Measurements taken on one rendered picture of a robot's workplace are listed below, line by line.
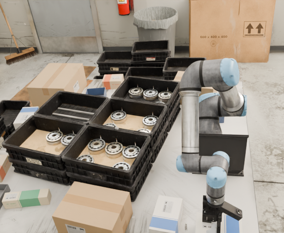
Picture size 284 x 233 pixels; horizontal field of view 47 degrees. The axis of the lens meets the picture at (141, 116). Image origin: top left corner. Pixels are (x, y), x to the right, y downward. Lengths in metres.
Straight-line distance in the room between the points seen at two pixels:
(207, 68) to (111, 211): 0.76
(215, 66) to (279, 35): 3.50
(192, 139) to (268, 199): 1.45
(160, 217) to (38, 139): 0.93
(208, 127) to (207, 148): 0.11
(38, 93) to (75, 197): 1.13
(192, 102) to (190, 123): 0.09
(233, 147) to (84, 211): 0.81
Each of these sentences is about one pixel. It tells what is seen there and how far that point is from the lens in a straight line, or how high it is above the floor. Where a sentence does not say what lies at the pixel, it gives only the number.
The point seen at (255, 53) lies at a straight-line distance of 4.60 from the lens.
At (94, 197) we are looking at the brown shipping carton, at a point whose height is 0.86.
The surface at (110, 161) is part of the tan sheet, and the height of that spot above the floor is 0.83.
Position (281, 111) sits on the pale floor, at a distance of 3.71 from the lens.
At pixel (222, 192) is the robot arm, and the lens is 1.37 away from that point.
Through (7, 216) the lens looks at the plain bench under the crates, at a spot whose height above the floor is 0.70.
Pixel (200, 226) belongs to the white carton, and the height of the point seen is 0.79.
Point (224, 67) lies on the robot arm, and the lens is 1.39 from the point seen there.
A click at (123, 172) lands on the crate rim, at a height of 0.93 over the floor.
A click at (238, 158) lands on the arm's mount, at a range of 1.82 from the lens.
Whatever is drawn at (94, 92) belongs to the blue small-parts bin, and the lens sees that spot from 2.65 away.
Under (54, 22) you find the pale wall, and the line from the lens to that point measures 5.21.
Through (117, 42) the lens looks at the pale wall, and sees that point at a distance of 5.01.
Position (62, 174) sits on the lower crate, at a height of 0.80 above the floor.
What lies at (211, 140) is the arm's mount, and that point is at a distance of 1.73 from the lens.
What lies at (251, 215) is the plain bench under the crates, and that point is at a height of 0.70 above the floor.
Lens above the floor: 2.05
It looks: 35 degrees down
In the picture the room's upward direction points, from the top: 6 degrees counter-clockwise
